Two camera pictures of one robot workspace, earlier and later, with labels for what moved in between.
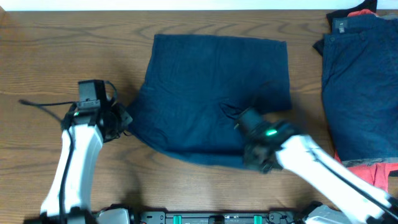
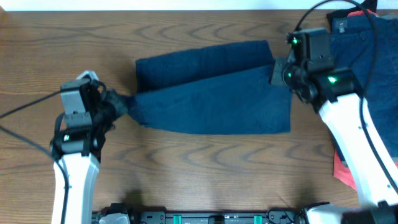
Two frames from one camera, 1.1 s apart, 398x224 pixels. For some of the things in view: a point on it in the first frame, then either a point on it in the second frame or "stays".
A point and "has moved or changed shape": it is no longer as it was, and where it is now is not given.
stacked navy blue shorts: x=359 y=76 stays
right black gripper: x=247 y=153 -> x=277 y=76
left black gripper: x=125 y=117 -> x=109 y=104
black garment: x=368 y=5 stays
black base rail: x=219 y=217 stays
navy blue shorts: x=196 y=87 has moved or changed shape
